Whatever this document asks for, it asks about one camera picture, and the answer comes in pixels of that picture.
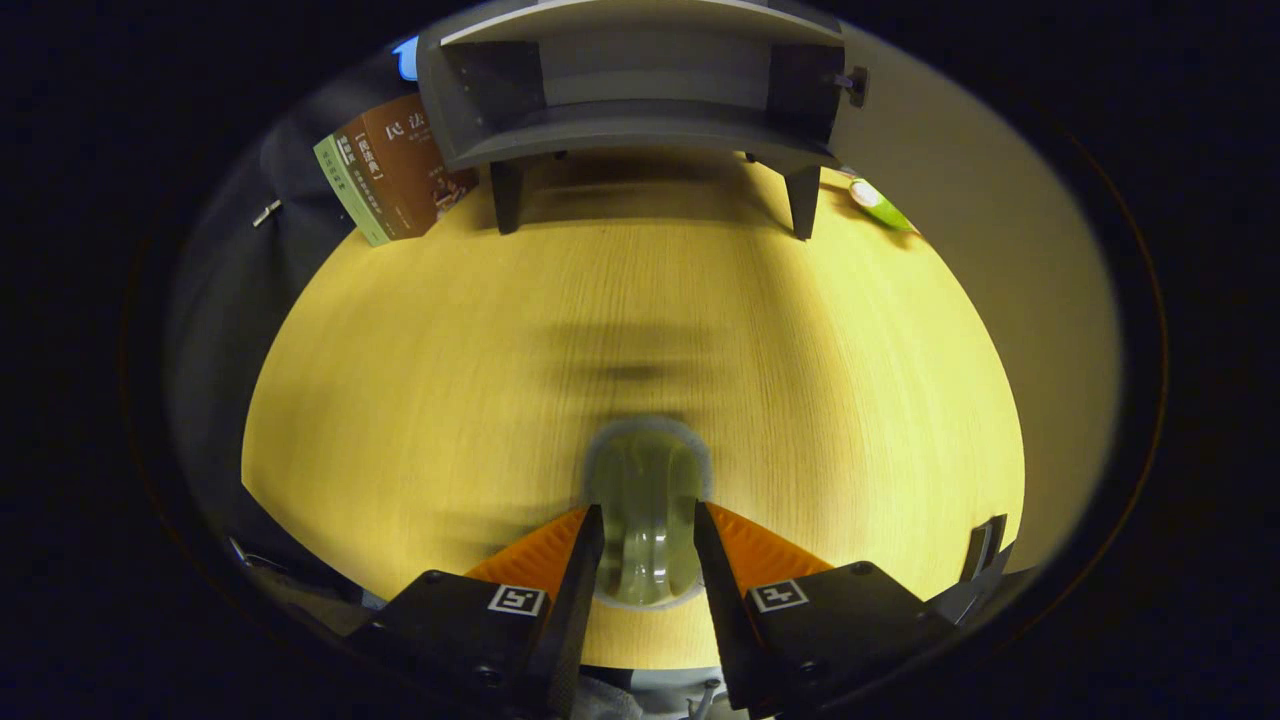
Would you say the person's grey clothing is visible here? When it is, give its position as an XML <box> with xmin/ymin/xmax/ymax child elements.
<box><xmin>578</xmin><ymin>667</ymin><xmax>747</xmax><ymax>720</ymax></box>

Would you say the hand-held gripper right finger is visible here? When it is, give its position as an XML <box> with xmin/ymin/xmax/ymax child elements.
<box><xmin>693</xmin><ymin>500</ymin><xmax>961</xmax><ymax>717</ymax></box>

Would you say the brown book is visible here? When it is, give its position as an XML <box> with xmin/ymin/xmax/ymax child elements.
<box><xmin>336</xmin><ymin>93</ymin><xmax>481</xmax><ymax>242</ymax></box>

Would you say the pale green ball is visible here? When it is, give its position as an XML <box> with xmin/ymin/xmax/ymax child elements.
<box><xmin>585</xmin><ymin>418</ymin><xmax>713</xmax><ymax>608</ymax></box>

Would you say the black backdrop cloth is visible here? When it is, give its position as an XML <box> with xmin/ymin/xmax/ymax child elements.
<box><xmin>165</xmin><ymin>35</ymin><xmax>423</xmax><ymax>601</ymax></box>

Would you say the black metal clamp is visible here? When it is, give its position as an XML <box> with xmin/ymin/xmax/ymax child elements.
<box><xmin>958</xmin><ymin>514</ymin><xmax>1012</xmax><ymax>589</ymax></box>

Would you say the green toy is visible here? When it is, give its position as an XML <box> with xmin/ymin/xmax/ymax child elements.
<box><xmin>848</xmin><ymin>177</ymin><xmax>919</xmax><ymax>236</ymax></box>

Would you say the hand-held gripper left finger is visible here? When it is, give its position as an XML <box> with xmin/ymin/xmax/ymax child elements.
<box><xmin>345</xmin><ymin>505</ymin><xmax>606</xmax><ymax>720</ymax></box>

